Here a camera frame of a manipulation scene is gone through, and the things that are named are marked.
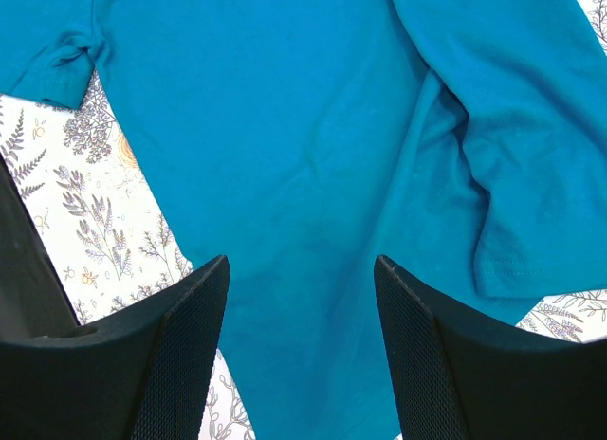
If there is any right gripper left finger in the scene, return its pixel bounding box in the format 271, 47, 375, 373
1, 171, 230, 439

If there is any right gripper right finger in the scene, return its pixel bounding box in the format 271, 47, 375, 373
374, 255, 606, 440

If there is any blue t shirt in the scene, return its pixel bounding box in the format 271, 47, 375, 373
0, 0, 607, 440

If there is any floral table mat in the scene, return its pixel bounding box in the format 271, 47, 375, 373
0, 0, 607, 440

